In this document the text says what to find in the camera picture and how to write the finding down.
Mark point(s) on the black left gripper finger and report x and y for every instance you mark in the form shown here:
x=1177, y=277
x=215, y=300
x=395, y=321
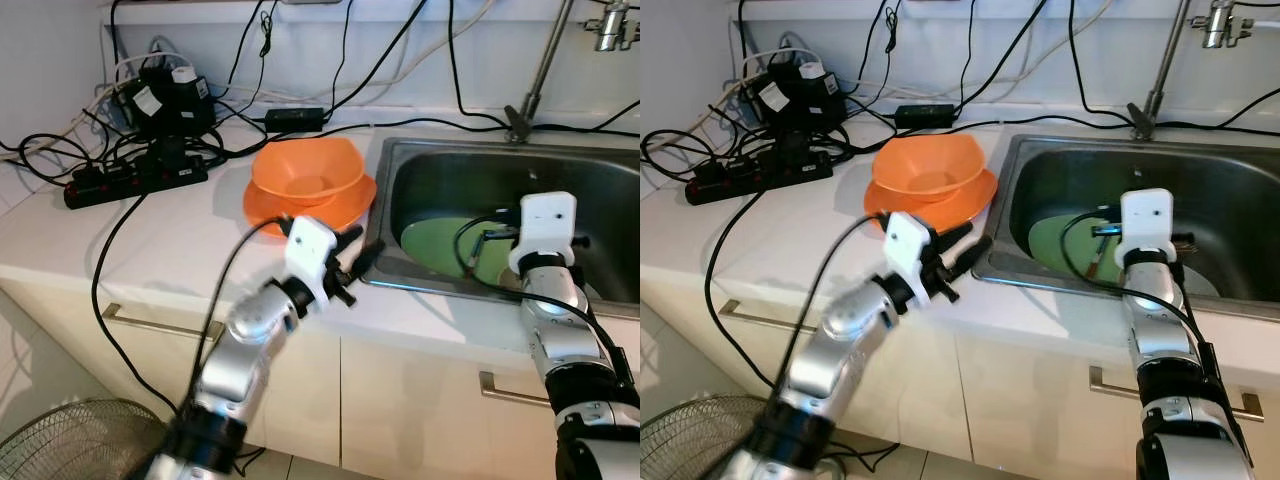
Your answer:
x=972, y=258
x=953, y=236
x=366, y=262
x=350, y=240

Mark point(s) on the orange plastic plate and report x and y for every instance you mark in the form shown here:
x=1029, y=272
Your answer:
x=970, y=210
x=345, y=215

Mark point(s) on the orange plastic bowl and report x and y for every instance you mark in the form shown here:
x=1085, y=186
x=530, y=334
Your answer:
x=305, y=165
x=928, y=160

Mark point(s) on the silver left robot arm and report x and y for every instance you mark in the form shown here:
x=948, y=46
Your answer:
x=835, y=350
x=240, y=350

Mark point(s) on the white plate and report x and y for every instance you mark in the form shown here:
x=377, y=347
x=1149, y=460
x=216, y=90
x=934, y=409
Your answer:
x=1203, y=282

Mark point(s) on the stainless steel sink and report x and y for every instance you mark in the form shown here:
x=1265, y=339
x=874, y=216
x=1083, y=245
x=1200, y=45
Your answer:
x=600, y=180
x=1230, y=180

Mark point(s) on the small black adapter brick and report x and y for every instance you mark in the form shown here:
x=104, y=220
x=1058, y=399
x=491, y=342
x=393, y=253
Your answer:
x=924, y=115
x=295, y=118

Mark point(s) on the chrome faucet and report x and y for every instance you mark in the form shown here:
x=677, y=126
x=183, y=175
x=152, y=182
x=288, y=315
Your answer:
x=1162, y=60
x=540, y=60

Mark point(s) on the black power strip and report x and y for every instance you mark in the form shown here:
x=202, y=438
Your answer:
x=135, y=182
x=760, y=178

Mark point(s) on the black power adapter pile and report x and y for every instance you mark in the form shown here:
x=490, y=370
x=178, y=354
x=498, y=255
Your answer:
x=798, y=98
x=168, y=100

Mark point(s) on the chrome water filter tap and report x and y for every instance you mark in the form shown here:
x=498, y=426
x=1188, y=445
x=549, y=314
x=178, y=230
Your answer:
x=612, y=25
x=1225, y=22

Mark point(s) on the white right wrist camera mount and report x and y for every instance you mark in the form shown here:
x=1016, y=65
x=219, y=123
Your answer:
x=545, y=225
x=1147, y=220

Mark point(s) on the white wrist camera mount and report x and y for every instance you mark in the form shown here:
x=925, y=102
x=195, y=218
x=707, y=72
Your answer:
x=1147, y=220
x=908, y=245
x=310, y=250
x=545, y=225

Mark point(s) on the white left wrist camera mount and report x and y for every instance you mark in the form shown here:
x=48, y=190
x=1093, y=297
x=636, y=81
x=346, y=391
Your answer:
x=908, y=245
x=310, y=250

